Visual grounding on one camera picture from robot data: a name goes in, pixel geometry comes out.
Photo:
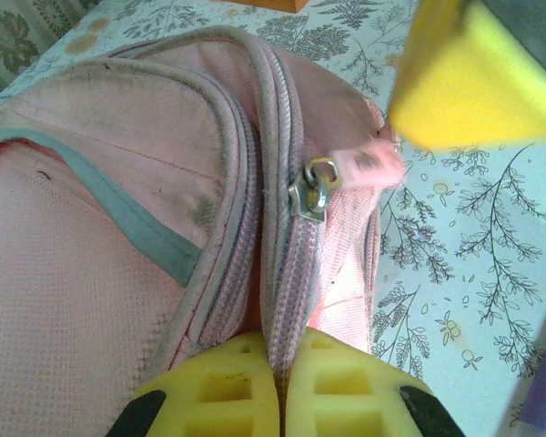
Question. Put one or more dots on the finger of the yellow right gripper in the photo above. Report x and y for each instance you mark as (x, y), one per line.
(473, 91)

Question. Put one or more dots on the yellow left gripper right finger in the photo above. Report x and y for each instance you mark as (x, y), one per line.
(346, 396)

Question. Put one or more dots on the orange wooden board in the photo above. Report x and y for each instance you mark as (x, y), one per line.
(264, 4)

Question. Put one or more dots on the pink backpack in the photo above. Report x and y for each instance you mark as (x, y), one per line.
(118, 205)

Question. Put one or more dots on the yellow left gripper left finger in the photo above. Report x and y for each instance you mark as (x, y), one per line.
(218, 396)

